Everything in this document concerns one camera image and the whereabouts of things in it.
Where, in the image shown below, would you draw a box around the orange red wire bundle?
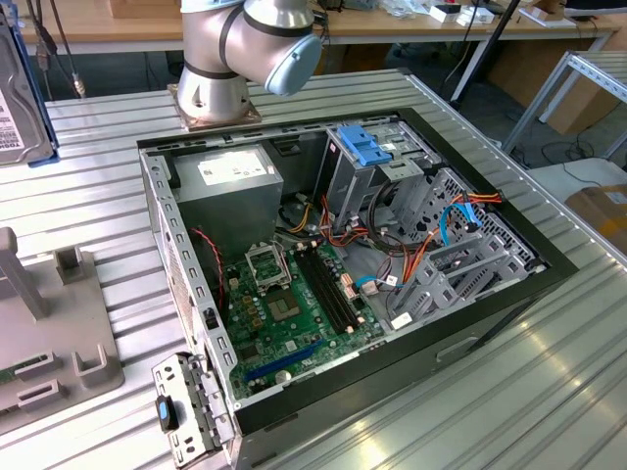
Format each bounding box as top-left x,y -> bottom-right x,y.
317,194 -> 408,256

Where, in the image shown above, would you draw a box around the green RAM stick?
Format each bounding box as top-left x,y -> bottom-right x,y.
0,359 -> 39,389

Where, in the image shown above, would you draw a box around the red black twisted wire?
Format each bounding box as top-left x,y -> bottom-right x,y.
189,227 -> 227,314

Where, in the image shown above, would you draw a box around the yellow black power wires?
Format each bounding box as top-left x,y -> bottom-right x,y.
281,203 -> 317,235

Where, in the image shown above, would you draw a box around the blue expansion slot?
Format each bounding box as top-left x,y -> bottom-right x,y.
244,342 -> 324,383

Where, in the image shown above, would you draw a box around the small white box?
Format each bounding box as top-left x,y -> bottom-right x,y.
429,3 -> 464,24
458,8 -> 496,25

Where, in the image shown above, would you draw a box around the black RAM slot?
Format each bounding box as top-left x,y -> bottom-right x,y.
298,249 -> 348,334
292,250 -> 343,335
311,246 -> 360,330
305,247 -> 354,332

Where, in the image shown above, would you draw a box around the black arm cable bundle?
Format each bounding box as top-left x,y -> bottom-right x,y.
24,0 -> 88,100

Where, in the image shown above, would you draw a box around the metal optical drive cage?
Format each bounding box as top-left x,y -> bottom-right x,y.
313,119 -> 445,231

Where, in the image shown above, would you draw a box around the black tripod leg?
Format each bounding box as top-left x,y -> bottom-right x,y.
449,0 -> 521,103

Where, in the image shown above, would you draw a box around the wooden office desk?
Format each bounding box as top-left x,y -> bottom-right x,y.
320,0 -> 622,103
19,0 -> 186,58

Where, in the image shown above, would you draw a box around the grey metal shelf frame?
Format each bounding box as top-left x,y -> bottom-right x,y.
502,48 -> 627,158

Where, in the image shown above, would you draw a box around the thick black cable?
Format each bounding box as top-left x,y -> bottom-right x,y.
365,178 -> 410,254

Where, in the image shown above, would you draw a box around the plain cardboard box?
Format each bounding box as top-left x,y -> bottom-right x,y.
543,72 -> 627,136
489,41 -> 572,109

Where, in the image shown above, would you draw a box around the black blue bracket latch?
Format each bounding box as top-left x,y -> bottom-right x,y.
155,396 -> 180,433

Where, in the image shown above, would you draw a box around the flat pale paper box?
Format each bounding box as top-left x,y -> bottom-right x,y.
517,4 -> 577,28

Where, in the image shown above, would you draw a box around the metal expansion slot bracket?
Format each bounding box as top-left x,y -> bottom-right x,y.
151,351 -> 236,466

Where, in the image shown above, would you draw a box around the grey power supply unit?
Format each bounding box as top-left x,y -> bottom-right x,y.
169,144 -> 285,251

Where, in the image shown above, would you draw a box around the white side table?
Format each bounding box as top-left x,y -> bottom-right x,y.
528,156 -> 627,202

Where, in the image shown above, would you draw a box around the green motherboard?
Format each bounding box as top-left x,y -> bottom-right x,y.
222,239 -> 388,400

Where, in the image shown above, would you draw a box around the metal socket cover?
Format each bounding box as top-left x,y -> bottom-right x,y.
244,240 -> 291,296

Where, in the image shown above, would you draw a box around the blue plastic drive latch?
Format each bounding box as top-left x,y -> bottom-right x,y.
336,125 -> 393,167

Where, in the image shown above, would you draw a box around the black open PC case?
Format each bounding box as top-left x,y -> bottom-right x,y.
135,106 -> 582,470

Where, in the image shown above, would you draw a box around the cardboard box with label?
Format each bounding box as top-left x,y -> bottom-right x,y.
562,183 -> 627,256

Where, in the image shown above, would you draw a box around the metal disk bay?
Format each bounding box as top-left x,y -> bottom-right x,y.
391,165 -> 548,329

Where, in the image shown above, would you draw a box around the hard disk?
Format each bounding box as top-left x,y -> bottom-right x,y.
0,4 -> 61,168

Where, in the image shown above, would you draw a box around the grey parts rack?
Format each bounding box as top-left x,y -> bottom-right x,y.
0,227 -> 124,435

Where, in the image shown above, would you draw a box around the blue SATA data wire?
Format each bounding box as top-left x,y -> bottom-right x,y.
353,200 -> 485,299

